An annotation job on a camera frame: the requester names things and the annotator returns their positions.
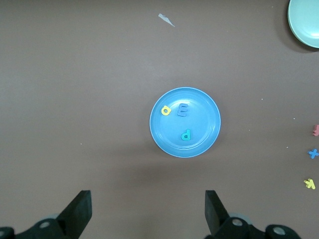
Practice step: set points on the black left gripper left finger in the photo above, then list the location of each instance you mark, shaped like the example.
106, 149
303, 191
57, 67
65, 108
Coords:
77, 214

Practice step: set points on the teal foam letter p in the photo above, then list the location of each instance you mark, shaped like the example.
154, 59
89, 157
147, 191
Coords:
189, 133

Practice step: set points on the pink foam letter f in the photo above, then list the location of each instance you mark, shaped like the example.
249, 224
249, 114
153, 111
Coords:
316, 130

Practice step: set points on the yellow foam letter a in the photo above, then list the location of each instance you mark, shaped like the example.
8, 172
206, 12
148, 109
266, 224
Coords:
169, 110

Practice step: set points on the yellow foam letter k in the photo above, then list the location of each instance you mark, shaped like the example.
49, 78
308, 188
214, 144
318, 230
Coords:
309, 184

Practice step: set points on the brown table cover sheet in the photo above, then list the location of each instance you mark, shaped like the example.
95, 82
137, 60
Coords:
74, 99

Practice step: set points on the blue foam letter x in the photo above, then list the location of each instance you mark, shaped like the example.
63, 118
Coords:
313, 154

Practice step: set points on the white paper scrap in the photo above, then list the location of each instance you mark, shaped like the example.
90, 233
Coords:
166, 19

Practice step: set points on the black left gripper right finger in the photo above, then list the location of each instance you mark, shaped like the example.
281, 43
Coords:
214, 214

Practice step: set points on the blue foam letter m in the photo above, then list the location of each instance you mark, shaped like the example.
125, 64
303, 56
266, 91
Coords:
182, 110

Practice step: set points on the green round plate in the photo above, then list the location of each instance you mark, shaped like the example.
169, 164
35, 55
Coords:
307, 22

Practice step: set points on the blue round plate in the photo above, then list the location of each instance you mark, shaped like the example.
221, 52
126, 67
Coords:
199, 119

